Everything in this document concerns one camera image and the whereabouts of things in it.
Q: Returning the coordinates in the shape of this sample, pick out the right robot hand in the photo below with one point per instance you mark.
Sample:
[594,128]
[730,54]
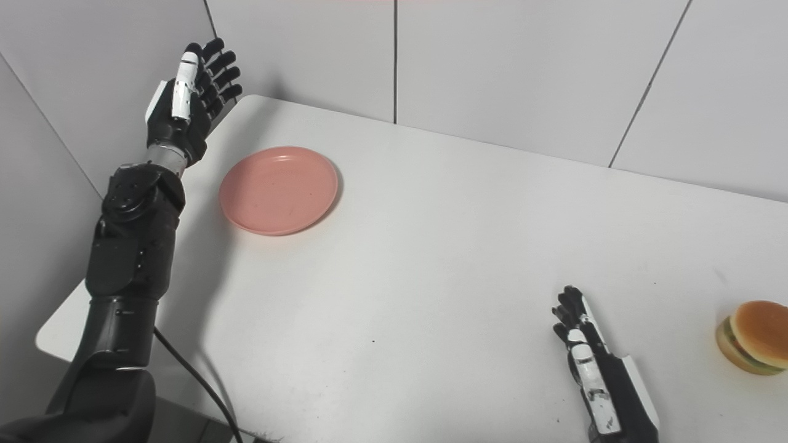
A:
[600,375]

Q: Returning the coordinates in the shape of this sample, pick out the toy hamburger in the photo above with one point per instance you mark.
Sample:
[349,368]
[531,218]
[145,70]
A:
[754,337]

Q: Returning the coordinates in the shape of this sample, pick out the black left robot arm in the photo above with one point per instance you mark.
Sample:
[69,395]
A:
[117,289]

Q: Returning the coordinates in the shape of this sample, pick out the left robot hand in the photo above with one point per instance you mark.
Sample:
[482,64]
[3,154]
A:
[184,104]

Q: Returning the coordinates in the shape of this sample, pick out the pink plate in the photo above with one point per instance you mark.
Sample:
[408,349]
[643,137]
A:
[279,190]

